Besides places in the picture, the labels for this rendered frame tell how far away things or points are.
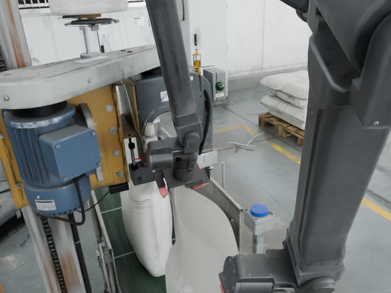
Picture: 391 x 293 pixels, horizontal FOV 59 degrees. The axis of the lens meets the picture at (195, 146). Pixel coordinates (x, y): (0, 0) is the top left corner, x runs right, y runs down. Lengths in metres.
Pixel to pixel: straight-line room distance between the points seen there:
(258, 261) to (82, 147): 0.44
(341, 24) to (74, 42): 3.57
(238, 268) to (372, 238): 2.18
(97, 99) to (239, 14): 4.86
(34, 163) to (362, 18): 0.76
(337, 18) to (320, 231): 0.25
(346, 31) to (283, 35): 6.05
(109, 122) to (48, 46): 2.72
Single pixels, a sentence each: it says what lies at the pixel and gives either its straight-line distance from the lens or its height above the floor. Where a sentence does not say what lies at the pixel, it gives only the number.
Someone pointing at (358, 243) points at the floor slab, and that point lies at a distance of 2.59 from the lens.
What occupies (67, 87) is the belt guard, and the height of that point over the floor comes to 1.39.
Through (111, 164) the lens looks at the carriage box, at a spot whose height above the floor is 1.10.
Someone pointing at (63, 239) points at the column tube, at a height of 0.84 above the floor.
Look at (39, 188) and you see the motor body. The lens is 0.88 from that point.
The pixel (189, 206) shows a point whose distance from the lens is 1.04.
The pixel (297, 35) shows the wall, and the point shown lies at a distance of 6.42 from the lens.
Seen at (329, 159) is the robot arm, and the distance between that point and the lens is 0.29.
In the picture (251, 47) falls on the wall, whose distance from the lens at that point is 5.92.
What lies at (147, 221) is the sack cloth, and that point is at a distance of 1.54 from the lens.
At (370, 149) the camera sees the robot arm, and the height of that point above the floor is 1.45.
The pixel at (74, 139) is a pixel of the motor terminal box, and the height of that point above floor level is 1.30.
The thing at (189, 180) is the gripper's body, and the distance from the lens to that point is 0.93.
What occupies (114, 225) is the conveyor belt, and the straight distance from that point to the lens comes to 2.05.
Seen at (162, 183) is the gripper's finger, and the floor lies 1.09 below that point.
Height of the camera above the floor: 1.57
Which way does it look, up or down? 24 degrees down
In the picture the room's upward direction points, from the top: 3 degrees counter-clockwise
